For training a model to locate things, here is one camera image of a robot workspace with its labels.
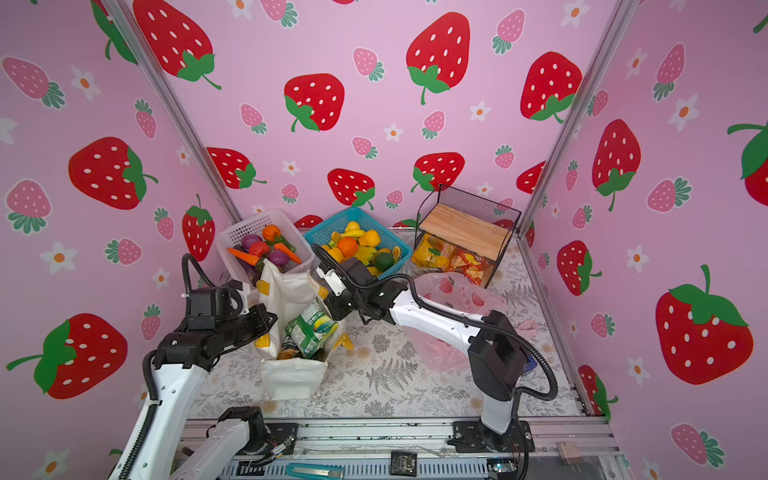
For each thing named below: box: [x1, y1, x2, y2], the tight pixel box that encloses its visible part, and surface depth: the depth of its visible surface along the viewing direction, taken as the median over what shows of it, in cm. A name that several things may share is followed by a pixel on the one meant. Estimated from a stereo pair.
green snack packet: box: [284, 299, 339, 359], surface depth 81 cm
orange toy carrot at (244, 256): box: [227, 248, 260, 266], surface depth 106 cm
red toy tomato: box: [249, 241, 271, 257], surface depth 109 cm
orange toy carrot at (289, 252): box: [273, 242, 302, 264], surface depth 112 cm
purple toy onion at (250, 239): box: [241, 234, 263, 250], surface depth 113 cm
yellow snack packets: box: [412, 233, 492, 286], surface depth 103 cm
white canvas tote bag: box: [260, 359, 329, 401], surface depth 71 cm
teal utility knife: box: [285, 463, 346, 480], surface depth 71 cm
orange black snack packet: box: [277, 335, 304, 360], surface depth 80 cm
